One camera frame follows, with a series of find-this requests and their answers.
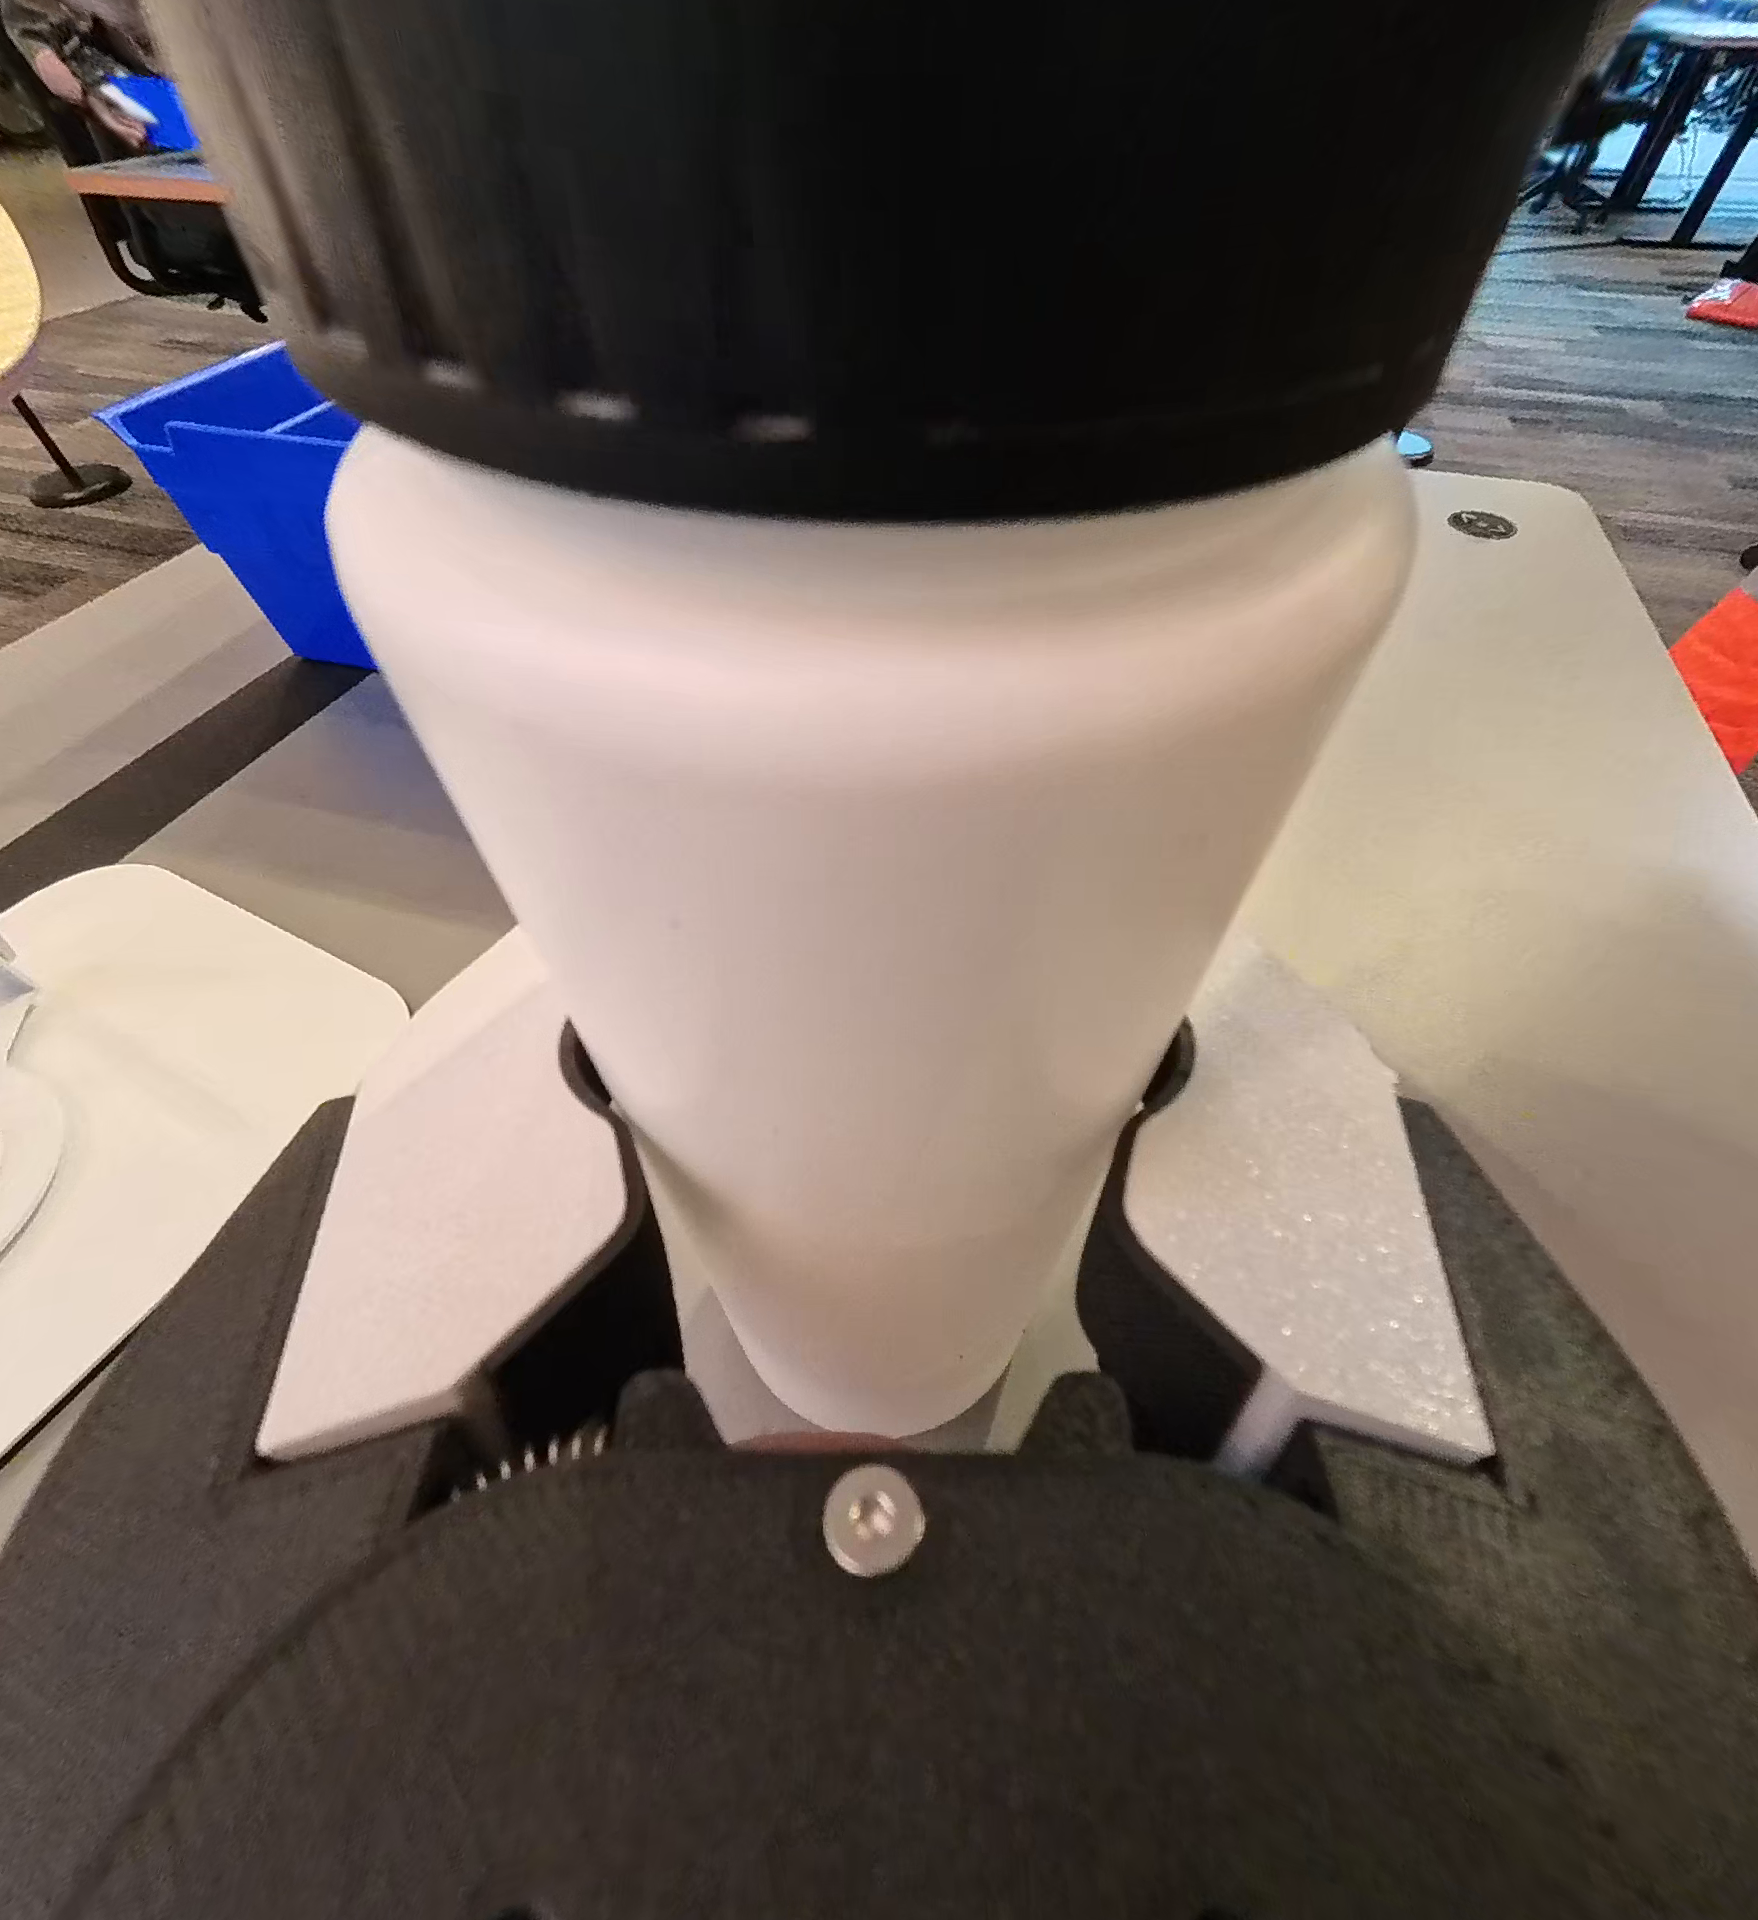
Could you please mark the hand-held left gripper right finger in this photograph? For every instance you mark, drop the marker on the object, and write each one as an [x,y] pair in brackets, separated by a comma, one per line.
[1299,1203]

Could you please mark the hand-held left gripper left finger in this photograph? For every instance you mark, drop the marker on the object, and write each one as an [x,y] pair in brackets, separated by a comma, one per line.
[447,1230]

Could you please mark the white bottle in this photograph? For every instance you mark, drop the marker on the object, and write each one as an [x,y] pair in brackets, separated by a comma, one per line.
[879,900]

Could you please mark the black bottle lid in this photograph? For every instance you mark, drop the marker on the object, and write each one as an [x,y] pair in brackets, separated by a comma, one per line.
[879,213]

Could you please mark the black round base pole stand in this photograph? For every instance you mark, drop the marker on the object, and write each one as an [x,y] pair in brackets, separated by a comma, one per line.
[1413,448]

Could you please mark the orange flat floor marker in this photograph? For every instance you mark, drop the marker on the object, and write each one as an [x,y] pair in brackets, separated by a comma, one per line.
[1731,303]

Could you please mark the wooden top desk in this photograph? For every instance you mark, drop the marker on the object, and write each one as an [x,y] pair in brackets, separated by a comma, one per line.
[144,180]
[1718,39]

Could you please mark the small blue plastic bin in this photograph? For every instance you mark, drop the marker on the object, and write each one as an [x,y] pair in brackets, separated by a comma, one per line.
[144,114]

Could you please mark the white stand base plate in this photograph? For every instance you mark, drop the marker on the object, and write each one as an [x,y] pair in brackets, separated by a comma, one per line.
[188,1023]

